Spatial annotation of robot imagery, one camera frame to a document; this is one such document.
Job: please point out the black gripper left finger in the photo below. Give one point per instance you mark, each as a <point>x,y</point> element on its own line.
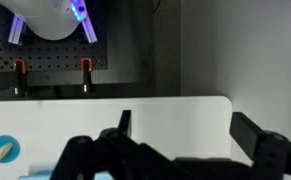
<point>95,156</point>

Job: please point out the black perforated base board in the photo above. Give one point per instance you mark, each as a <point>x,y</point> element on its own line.
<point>51,56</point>

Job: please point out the cream toy bottle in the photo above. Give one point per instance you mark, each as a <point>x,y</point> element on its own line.
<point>0,154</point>

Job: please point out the aluminium profile bar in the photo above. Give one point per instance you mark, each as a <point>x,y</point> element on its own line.
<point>16,31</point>
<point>89,31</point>

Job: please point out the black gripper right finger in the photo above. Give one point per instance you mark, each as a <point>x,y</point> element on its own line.
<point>271,150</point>

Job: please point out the round blue plate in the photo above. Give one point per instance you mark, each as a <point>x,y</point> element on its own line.
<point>12,143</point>

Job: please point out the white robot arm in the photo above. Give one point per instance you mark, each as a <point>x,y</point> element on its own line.
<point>48,16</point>

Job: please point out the orange black clamp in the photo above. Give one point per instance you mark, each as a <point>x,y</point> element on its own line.
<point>20,75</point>
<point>86,73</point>

